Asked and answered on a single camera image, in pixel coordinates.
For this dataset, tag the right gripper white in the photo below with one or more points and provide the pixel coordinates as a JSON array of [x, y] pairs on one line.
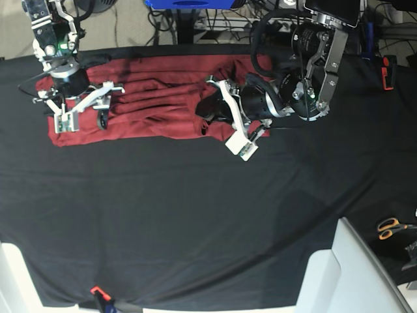
[[66, 111]]

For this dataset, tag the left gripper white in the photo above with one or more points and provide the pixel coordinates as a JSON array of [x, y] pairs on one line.
[[217, 107]]

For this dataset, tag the red long-sleeve T-shirt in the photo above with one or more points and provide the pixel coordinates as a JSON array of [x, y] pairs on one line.
[[161, 95]]

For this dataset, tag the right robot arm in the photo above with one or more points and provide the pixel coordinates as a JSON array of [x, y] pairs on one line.
[[57, 34]]

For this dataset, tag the black table stand column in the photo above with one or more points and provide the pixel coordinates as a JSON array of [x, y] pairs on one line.
[[185, 20]]

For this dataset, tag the black table cloth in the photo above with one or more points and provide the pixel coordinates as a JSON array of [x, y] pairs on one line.
[[187, 225]]

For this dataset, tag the blue plastic box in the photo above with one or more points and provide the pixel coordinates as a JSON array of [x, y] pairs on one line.
[[189, 4]]

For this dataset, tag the orange blue clamp bottom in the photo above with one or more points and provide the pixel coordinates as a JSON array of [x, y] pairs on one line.
[[103, 301]]

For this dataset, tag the orange black clamp right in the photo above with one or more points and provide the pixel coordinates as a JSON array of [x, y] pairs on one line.
[[388, 72]]

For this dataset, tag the white foam block left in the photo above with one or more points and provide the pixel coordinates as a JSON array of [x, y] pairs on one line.
[[18, 293]]

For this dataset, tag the white foam block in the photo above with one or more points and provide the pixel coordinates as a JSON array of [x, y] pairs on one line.
[[18, 293], [348, 278]]

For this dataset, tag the white foam block right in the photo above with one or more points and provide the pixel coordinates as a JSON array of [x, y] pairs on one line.
[[348, 278]]

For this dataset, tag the black crumpled bag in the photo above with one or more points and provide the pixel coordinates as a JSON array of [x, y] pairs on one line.
[[411, 251]]

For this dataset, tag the blue clamp post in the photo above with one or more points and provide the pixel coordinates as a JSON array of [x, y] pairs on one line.
[[367, 38]]

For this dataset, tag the yellow-handled scissors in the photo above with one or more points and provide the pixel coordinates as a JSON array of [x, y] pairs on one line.
[[391, 226]]

